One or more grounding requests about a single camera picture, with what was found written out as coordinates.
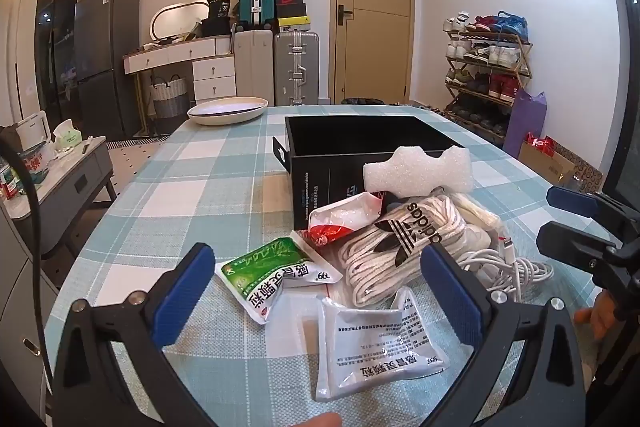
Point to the scattered pile of shoes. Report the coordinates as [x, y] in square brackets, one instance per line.
[425, 106]

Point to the dark glass door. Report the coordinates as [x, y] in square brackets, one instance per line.
[625, 107]

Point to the plain black shoe box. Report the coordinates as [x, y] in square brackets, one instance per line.
[291, 10]

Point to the large brown cardboard box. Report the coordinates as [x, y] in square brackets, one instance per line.
[547, 169]

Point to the shoe rack with shoes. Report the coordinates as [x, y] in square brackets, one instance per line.
[495, 54]

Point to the white foam block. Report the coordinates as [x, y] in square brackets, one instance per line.
[415, 174]

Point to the green tissue pack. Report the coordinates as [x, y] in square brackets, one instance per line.
[67, 138]

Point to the person's right hand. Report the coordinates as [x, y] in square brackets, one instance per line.
[597, 314]

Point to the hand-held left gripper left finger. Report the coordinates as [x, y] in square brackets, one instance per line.
[182, 297]

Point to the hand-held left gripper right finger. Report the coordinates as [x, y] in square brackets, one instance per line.
[450, 294]

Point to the silver suitcase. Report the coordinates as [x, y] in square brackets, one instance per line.
[296, 67]

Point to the cream oval plate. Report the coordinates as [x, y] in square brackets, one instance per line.
[227, 112]

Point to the black white striped rug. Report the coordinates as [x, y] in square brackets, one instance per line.
[135, 142]

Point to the bag of white socks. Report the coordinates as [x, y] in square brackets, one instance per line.
[400, 237]

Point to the person's left hand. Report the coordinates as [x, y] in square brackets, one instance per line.
[315, 421]

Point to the grey coffee table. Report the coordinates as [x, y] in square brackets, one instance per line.
[75, 182]

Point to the wooden shoe rack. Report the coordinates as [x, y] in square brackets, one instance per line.
[522, 67]

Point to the beige suitcase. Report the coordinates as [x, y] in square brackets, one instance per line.
[254, 67]

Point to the yellow black shoe box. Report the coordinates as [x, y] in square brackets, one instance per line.
[293, 25]

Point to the green white medicine packet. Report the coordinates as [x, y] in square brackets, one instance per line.
[255, 267]

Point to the black paper bag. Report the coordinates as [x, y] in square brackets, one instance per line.
[217, 7]

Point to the purple bag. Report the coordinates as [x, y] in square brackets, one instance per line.
[525, 122]

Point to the red white snack packet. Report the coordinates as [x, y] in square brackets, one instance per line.
[345, 217]

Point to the white dresser with drawers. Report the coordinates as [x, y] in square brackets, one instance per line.
[212, 74]

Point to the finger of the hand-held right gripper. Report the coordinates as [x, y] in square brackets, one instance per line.
[565, 242]
[575, 199]

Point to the white curtain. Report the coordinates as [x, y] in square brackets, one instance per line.
[25, 57]

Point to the black cardboard box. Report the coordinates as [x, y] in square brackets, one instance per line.
[325, 187]

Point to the black glass cabinet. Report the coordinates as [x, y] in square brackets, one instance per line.
[60, 32]

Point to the black trash bag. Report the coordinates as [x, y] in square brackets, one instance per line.
[361, 101]

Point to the white printed plastic bag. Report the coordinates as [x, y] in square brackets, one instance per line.
[35, 164]

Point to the oval white framed mirror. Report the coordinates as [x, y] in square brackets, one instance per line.
[177, 19]

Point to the beige wooden door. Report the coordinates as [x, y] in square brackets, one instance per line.
[375, 57]

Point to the red packets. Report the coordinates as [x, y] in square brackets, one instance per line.
[540, 146]

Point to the dark grey refrigerator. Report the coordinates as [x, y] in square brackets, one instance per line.
[107, 57]

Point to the woven grey white basket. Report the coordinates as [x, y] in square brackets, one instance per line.
[168, 99]

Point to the grey cabinet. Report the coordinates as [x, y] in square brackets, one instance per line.
[15, 307]

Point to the white grey medicine packet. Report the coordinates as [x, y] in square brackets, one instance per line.
[370, 347]

